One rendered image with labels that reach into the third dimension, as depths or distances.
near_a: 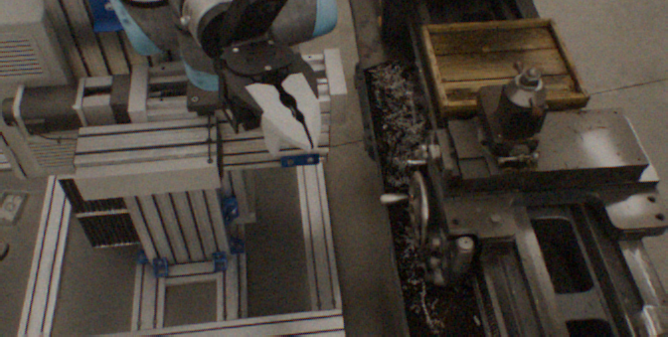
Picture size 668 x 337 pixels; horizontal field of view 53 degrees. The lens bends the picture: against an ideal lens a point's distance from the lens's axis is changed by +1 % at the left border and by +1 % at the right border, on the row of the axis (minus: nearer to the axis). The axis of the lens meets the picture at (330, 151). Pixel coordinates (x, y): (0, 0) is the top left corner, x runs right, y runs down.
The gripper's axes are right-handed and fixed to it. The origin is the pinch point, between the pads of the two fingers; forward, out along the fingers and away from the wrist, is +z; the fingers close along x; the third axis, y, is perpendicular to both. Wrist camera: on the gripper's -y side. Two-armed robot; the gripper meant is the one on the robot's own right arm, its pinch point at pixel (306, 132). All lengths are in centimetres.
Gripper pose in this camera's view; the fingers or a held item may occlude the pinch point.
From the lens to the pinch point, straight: 62.9
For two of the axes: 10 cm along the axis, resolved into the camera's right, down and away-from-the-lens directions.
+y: -1.2, 6.8, 7.2
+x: -8.8, 2.7, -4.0
